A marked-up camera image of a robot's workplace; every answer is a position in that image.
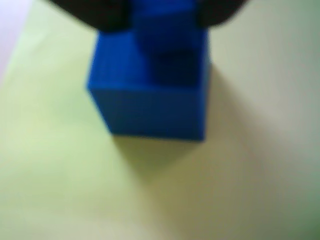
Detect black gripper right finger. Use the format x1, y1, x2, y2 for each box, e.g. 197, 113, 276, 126
193, 0, 251, 27

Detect green paper square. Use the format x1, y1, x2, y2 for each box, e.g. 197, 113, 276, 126
0, 0, 320, 240

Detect small blue cube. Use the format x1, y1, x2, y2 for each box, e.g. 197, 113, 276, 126
85, 24, 211, 143

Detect tiny blue cube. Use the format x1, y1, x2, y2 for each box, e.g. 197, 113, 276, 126
131, 0, 201, 87

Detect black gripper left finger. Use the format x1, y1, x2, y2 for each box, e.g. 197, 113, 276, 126
48, 0, 131, 33

